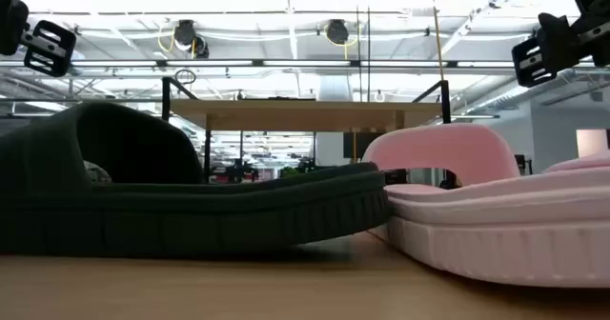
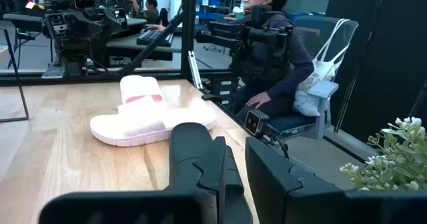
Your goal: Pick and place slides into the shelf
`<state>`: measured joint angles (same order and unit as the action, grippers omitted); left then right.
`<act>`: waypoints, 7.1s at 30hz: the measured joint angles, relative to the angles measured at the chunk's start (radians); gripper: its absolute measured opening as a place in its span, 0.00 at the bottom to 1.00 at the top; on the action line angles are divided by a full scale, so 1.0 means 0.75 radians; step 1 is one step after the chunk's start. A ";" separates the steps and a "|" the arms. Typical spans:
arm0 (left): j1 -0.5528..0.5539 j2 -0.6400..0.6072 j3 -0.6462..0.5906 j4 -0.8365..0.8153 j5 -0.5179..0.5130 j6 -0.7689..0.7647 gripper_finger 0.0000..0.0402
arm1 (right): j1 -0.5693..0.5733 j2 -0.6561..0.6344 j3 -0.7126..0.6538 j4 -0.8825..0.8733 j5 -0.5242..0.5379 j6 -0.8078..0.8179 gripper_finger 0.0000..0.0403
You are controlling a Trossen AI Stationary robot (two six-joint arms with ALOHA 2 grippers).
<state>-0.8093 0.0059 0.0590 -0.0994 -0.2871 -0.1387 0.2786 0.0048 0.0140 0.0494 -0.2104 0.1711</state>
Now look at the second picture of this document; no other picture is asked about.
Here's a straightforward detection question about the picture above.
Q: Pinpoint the white tote bag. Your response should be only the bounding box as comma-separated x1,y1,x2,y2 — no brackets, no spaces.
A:
292,18,355,117

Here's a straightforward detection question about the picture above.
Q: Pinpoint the person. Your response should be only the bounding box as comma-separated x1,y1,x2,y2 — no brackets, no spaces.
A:
128,0,161,25
233,0,316,123

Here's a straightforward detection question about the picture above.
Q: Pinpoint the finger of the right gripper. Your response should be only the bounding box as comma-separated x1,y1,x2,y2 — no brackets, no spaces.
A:
113,7,129,30
42,12,71,42

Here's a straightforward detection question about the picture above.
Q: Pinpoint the storage shelving with bins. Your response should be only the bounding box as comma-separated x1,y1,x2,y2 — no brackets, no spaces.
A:
195,0,250,22

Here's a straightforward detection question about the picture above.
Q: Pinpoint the silver bracket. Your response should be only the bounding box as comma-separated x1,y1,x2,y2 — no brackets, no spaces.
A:
187,50,203,90

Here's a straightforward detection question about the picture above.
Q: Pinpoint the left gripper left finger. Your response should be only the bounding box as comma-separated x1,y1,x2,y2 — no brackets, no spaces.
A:
38,122,254,224

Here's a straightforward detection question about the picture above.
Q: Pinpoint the black keyboard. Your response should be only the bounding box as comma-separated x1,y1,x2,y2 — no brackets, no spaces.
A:
135,29,175,48

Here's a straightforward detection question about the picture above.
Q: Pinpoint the table-level camera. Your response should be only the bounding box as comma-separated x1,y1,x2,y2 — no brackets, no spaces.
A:
244,109,270,137

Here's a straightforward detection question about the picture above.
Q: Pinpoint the black metal rig frame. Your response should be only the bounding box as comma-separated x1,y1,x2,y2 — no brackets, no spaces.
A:
0,0,241,87

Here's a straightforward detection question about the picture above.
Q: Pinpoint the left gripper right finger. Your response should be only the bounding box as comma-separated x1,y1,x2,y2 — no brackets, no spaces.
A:
245,136,427,224

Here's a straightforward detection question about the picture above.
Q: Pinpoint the blue grey office chair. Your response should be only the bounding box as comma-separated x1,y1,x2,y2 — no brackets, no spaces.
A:
266,15,360,141

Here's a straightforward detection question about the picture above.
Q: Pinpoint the pink slide sandal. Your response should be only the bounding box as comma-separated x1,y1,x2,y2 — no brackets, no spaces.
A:
119,74,167,105
89,95,218,148

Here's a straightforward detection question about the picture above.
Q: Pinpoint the potted green plant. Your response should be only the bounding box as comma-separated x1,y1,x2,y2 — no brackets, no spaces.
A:
339,116,427,192

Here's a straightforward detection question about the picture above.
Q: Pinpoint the black drawer unit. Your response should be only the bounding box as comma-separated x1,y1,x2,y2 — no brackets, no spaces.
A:
211,77,241,113

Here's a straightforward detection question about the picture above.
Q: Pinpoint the black partition panel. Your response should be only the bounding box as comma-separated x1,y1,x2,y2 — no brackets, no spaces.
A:
325,0,427,143

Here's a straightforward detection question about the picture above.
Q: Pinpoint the dark table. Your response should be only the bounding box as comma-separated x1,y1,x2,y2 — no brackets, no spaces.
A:
2,12,56,70

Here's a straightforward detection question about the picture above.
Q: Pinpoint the grey desk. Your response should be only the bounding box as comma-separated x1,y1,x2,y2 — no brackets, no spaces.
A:
105,33,183,62

